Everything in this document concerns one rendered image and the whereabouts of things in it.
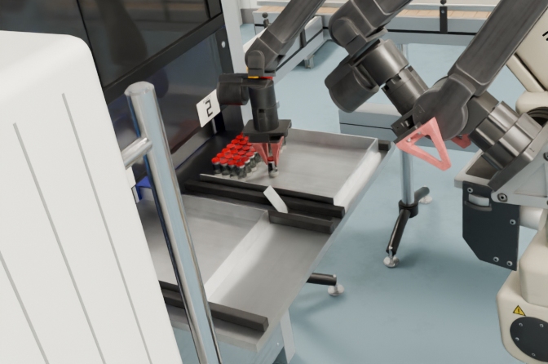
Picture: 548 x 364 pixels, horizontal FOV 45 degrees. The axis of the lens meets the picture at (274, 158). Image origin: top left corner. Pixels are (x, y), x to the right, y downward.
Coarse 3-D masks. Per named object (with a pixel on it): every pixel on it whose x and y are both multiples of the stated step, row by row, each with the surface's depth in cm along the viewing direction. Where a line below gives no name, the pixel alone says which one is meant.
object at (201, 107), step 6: (210, 96) 160; (204, 102) 158; (210, 102) 161; (216, 102) 163; (198, 108) 157; (204, 108) 159; (210, 108) 161; (216, 108) 163; (204, 114) 159; (204, 120) 159
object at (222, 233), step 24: (144, 192) 154; (144, 216) 149; (192, 216) 146; (216, 216) 145; (240, 216) 143; (264, 216) 137; (192, 240) 138; (216, 240) 137; (240, 240) 130; (168, 264) 132; (216, 264) 130; (168, 288) 123; (216, 288) 124
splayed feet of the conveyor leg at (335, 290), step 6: (312, 276) 242; (318, 276) 243; (324, 276) 243; (330, 276) 244; (312, 282) 243; (318, 282) 243; (324, 282) 243; (330, 282) 244; (336, 282) 246; (330, 288) 248; (336, 288) 247; (342, 288) 248; (330, 294) 246; (336, 294) 246
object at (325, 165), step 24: (288, 144) 168; (312, 144) 166; (336, 144) 164; (360, 144) 160; (264, 168) 159; (288, 168) 158; (312, 168) 156; (336, 168) 155; (360, 168) 150; (288, 192) 144; (312, 192) 148; (336, 192) 140
